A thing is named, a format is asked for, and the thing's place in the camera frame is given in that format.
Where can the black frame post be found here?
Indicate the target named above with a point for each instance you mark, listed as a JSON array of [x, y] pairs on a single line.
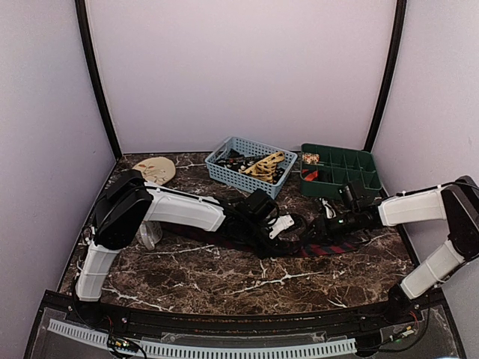
[[388, 75], [94, 75]]

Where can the yellow beetle print tie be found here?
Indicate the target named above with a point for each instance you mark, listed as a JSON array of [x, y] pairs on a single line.
[[267, 168]]

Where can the black right frame post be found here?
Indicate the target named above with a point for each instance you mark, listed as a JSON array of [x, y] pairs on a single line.
[[388, 75]]

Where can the black white floral tie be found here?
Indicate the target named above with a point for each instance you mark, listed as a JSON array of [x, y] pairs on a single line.
[[236, 162]]

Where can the rolled cream tropical print tie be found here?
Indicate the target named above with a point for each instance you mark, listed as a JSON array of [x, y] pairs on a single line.
[[311, 158]]

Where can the rolled orange navy striped tie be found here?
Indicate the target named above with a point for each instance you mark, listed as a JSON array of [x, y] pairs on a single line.
[[309, 175]]

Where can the cream floral mug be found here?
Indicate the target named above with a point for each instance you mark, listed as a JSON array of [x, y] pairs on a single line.
[[149, 234]]

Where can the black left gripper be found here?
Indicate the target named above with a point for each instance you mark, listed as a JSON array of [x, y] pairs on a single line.
[[268, 252]]

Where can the light blue plastic basket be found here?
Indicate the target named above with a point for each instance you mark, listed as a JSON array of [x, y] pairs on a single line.
[[241, 181]]

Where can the green divided organizer tray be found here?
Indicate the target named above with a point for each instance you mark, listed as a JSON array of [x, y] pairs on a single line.
[[337, 167]]

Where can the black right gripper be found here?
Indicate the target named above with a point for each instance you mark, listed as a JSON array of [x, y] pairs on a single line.
[[322, 231]]

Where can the black front rail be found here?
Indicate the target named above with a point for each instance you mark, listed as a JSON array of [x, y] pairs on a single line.
[[357, 321]]

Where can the red navy striped tie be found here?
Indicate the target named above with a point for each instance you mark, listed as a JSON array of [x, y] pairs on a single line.
[[227, 242]]

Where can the grey slotted cable duct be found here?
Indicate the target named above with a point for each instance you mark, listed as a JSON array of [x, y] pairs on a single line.
[[198, 348]]

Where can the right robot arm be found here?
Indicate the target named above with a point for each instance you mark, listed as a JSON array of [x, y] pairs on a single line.
[[454, 202]]

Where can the black left frame post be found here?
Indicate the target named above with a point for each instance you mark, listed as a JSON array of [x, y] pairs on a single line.
[[94, 75]]

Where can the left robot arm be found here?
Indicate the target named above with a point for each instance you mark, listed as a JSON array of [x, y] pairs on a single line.
[[254, 221]]

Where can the beige floral plate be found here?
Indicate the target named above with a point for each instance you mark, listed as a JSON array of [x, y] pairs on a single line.
[[158, 170]]

